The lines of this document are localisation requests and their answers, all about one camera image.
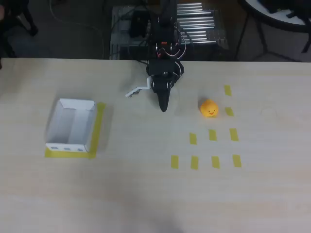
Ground yellow rubber duck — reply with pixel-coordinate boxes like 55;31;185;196
200;99;219;118

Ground white cardboard box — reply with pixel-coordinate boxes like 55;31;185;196
45;98;98;154

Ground metal roller rack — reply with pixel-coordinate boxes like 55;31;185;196
110;2;230;60

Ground round white table black rim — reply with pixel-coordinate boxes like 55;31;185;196
236;0;311;62

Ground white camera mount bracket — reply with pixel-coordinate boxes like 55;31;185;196
125;77;152;99

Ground red white servo cable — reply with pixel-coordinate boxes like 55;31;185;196
173;23;187;76

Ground grey floor cable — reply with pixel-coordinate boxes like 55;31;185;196
49;0;110;60

